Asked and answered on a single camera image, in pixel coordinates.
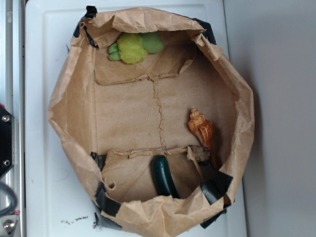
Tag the brown paper bag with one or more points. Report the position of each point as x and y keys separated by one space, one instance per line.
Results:
x=113 y=118

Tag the green plush animal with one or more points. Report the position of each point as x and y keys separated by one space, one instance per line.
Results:
x=132 y=48

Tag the black metal bracket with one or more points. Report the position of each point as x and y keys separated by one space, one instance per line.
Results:
x=7 y=160

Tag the aluminium frame rail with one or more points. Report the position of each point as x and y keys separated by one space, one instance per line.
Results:
x=12 y=185

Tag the dark green cucumber toy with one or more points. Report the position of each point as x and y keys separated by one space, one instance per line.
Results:
x=162 y=177

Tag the orange striped seashell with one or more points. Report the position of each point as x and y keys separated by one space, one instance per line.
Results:
x=201 y=128

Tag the small brown rock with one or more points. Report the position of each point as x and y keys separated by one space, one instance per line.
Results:
x=202 y=154

